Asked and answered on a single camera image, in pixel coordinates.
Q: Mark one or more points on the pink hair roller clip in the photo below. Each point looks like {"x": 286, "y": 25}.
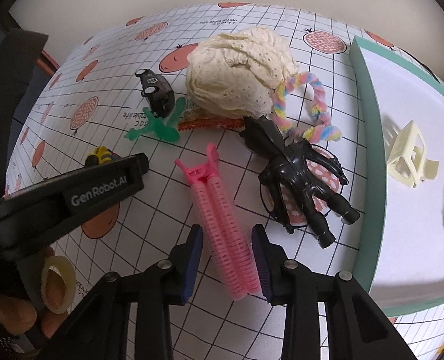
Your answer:
{"x": 229, "y": 244}

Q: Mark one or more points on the cream lace scrunchie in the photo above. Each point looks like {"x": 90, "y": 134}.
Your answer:
{"x": 234, "y": 75}

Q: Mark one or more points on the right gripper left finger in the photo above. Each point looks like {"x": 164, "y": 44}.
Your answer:
{"x": 98, "y": 327}

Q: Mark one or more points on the teal white tray box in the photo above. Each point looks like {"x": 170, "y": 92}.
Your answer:
{"x": 401, "y": 248}

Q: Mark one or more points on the black toy car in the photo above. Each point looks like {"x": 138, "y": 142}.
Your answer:
{"x": 158, "y": 92}

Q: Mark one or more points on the person's hand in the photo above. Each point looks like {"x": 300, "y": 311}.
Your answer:
{"x": 18, "y": 316}

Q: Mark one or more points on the roll of clear tape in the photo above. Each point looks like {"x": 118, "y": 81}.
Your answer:
{"x": 58, "y": 284}

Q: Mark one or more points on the green plastic stick figure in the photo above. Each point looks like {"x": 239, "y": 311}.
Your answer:
{"x": 164, "y": 129}

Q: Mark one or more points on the cream hair claw clip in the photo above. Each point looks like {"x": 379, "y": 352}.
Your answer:
{"x": 407, "y": 161}

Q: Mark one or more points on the orange snack packet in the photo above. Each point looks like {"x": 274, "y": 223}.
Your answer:
{"x": 200, "y": 118}

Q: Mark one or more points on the pomegranate grid tablecloth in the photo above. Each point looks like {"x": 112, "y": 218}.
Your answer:
{"x": 94, "y": 99}

